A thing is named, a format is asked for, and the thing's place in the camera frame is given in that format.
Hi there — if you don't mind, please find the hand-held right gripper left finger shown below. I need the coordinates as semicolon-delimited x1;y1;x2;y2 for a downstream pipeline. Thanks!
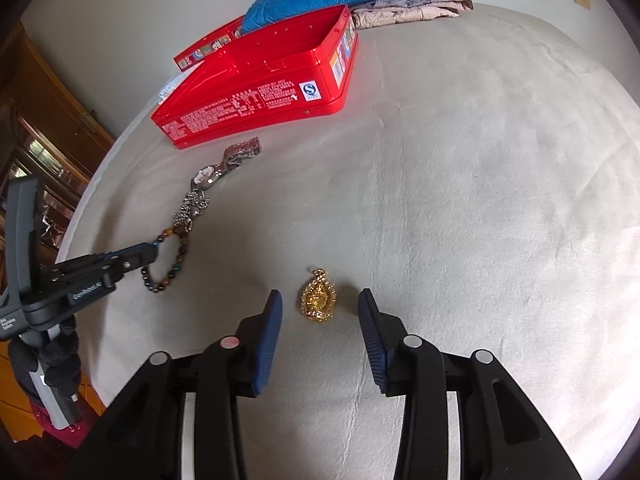
82;289;283;480

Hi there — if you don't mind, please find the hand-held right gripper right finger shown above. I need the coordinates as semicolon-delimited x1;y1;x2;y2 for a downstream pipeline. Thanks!
357;287;581;480

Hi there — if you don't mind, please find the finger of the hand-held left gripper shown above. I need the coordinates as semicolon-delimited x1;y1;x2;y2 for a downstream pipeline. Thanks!
105;255;157;286
102;242;160;264

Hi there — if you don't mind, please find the multicolour bead bracelet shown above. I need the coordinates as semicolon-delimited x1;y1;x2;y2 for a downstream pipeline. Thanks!
141;227;193;295

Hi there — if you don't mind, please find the gold pendant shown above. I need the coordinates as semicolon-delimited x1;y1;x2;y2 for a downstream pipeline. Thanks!
300;267;337;325

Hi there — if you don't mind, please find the red tin box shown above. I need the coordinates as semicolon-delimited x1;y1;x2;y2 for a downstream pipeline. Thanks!
151;5;360;150

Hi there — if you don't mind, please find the person's left hand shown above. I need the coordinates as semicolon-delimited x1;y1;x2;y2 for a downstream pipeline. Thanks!
37;320;83;401

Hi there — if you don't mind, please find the maroon clothing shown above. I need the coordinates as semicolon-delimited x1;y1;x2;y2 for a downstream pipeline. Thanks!
42;395;101;450

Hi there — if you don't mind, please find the wooden cabinet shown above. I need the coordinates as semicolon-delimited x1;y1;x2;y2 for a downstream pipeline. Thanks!
0;20;118;291

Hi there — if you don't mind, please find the white lace cloth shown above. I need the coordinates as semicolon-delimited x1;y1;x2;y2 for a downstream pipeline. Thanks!
159;75;192;103

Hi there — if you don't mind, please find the red tin lid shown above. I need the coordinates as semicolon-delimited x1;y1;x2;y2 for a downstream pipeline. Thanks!
173;16;246;72

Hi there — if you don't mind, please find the folded patterned cloth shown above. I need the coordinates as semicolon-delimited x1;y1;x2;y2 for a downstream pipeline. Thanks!
350;0;473;30

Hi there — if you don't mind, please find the silver chain bracelet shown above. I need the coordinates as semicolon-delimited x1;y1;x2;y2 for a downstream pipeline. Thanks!
172;187;211;233

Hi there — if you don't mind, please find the patterned strap wristwatch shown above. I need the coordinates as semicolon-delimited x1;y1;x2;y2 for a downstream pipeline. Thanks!
192;137;263;191

